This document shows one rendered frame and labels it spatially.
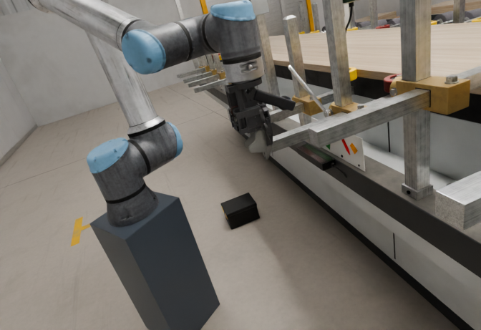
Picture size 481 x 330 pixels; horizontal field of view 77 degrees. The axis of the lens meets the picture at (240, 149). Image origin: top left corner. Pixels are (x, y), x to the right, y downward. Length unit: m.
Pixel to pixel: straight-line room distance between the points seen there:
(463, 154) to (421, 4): 0.45
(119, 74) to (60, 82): 7.28
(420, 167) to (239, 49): 0.46
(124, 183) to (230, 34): 0.66
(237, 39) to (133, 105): 0.59
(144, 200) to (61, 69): 7.36
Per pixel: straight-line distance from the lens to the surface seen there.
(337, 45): 0.85
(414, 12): 0.65
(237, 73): 0.68
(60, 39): 8.38
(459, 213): 0.35
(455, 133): 0.96
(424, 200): 0.79
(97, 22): 0.82
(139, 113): 1.15
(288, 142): 0.78
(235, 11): 0.67
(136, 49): 0.68
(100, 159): 1.08
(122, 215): 1.15
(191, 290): 1.38
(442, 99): 0.63
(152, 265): 1.20
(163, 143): 1.16
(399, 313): 1.45
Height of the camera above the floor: 1.16
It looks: 23 degrees down
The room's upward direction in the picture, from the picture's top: 15 degrees counter-clockwise
